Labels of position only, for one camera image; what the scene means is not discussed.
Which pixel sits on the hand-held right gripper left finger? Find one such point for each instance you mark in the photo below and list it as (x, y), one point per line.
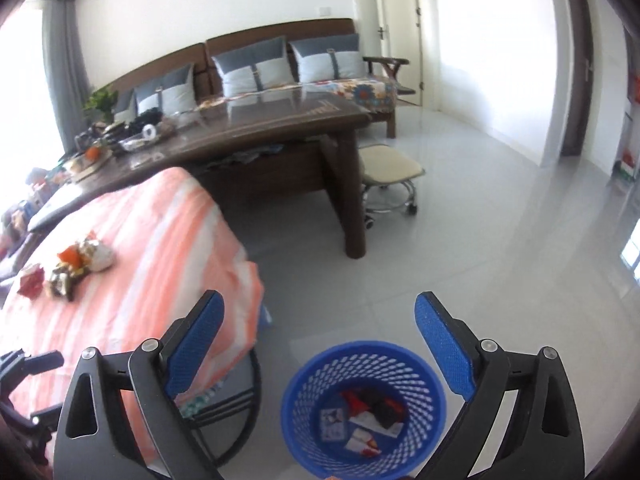
(197, 345)

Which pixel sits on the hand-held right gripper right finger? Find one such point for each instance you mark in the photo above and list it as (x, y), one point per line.
(445, 350)

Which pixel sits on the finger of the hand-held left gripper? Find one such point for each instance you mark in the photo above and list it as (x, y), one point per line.
(40, 361)
(47, 416)

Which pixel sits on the red plastic bag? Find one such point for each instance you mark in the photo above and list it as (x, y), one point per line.
(352, 400)

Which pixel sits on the clear plastic container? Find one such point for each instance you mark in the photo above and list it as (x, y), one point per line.
(364, 421)

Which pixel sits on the blue plastic basket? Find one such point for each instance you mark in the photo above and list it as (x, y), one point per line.
(305, 400)

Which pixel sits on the white red packet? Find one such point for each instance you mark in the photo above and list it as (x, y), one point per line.
(362, 444)

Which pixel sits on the orange striped tablecloth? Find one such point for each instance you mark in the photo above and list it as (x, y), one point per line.
(150, 260)

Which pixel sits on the orange white wrapper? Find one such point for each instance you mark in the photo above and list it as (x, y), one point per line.
(70, 256)

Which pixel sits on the group of cosmetic bottles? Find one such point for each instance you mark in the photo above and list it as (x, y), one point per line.
(37, 182)

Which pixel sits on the beige rolling stool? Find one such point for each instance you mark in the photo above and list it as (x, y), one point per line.
(390, 165)

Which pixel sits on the thick book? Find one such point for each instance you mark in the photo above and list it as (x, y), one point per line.
(95, 169)

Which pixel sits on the glass tray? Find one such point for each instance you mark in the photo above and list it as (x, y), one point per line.
(135, 142)

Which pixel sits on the glass fruit bowl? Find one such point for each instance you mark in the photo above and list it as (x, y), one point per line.
(90, 155)

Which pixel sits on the white tape roll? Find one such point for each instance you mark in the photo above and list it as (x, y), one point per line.
(148, 133)

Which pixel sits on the dark wooden coffee table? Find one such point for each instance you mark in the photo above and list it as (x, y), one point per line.
(260, 125)

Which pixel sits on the grey blue pillow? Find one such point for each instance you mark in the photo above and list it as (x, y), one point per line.
(167, 92)
(125, 103)
(327, 60)
(255, 72)

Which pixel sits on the potted green plant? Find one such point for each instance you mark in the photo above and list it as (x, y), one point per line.
(100, 102)

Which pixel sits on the bright window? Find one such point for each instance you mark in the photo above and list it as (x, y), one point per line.
(20, 85)

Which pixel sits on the grey curtain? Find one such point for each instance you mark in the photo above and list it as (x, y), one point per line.
(62, 70)

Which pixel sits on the dark brown door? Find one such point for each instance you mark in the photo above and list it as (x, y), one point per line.
(577, 60)

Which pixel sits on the brown wooden sofa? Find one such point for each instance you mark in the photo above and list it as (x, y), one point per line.
(280, 35)

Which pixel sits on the white door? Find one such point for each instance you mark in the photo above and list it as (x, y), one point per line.
(395, 20)

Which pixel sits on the black metal table frame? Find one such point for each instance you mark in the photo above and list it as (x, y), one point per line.
(242, 400)

